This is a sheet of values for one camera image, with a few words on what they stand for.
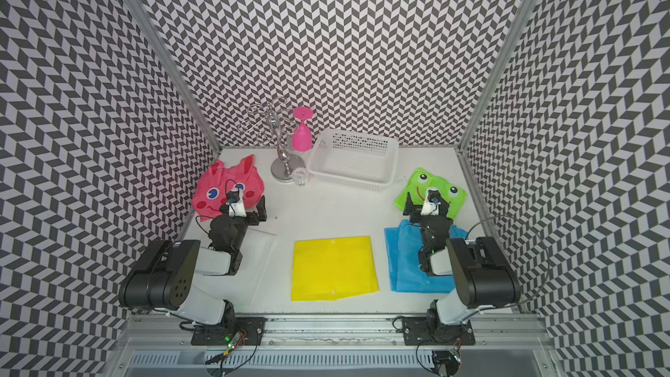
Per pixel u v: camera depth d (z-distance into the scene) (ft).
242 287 2.64
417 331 2.42
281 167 3.63
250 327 2.31
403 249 2.97
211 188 3.33
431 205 2.48
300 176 3.41
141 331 2.46
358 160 3.94
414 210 2.58
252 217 2.65
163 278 1.46
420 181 3.44
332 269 2.80
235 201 2.47
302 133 3.26
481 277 1.48
